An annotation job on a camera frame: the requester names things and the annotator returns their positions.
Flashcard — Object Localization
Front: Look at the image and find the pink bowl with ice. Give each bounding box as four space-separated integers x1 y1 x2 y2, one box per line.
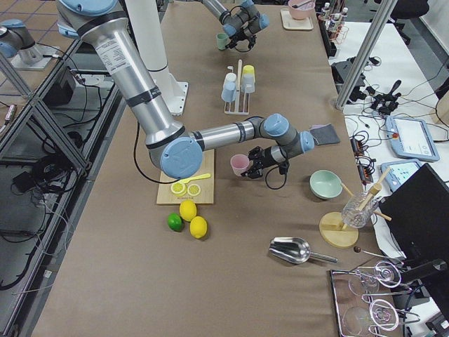
288 0 315 20

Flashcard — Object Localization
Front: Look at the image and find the white plastic cup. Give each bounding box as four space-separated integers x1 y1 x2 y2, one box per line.
224 72 236 83

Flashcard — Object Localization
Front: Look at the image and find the lemon slice upper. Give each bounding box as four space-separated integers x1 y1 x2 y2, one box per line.
187 184 201 197

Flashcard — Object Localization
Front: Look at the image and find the yellow plastic knife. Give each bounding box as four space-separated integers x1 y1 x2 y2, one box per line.
179 173 211 184

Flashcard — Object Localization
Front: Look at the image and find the white wire cup holder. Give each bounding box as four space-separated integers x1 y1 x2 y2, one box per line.
224 59 249 115

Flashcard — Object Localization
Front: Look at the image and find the folded grey cloth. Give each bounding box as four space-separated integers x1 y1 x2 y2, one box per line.
309 124 340 146

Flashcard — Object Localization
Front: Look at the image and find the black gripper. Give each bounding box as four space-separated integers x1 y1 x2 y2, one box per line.
241 147 273 179
226 30 255 49

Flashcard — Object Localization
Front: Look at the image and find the yellow plastic cup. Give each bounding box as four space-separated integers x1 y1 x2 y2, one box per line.
242 65 255 76

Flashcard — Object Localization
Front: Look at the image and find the wooden mug tree stand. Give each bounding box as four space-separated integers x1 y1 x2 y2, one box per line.
319 169 392 249

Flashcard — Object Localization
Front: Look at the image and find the mint green bowl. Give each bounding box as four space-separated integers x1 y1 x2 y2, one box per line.
309 170 342 200

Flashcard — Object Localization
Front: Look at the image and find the green lime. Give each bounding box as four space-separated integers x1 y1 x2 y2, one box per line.
166 213 184 232

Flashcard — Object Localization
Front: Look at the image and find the whole yellow lemon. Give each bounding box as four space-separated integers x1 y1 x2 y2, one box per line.
179 200 197 222

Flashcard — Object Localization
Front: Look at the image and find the green plastic cup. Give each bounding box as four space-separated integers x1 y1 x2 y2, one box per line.
215 33 228 51

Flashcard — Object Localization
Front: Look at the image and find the light blue plastic cup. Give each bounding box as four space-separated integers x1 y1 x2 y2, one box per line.
221 81 236 103

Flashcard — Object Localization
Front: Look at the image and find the black monitor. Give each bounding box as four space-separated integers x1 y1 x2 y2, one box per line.
380 164 448 263

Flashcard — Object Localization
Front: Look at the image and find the pink plastic cup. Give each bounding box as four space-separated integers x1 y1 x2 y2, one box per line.
230 154 250 176

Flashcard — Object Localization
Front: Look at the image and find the blue teach pendant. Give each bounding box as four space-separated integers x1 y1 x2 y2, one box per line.
380 159 422 192
385 116 440 162

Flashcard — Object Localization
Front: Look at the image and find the wooden cutting board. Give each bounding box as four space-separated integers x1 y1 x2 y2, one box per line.
156 150 215 205

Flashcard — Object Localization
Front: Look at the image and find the metal wire glass rack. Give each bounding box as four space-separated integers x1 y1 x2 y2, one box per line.
329 260 421 336

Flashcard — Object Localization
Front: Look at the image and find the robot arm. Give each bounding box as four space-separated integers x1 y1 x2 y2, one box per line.
56 1 314 178
200 0 269 51

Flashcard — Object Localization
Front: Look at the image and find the grey plastic cup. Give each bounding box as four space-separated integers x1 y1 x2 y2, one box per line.
241 73 255 94

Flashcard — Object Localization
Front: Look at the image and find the glass cup on stand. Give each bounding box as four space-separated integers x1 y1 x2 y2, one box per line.
342 193 378 228

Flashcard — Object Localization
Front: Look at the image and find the aluminium frame post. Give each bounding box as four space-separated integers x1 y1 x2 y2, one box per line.
335 0 397 110

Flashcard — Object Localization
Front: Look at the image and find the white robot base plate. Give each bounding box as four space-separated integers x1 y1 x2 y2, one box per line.
165 73 189 116

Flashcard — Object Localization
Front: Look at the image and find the cream plastic serving tray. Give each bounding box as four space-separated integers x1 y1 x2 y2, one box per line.
280 8 314 31

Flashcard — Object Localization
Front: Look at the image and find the metal scoop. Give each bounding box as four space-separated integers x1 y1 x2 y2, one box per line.
269 237 338 265

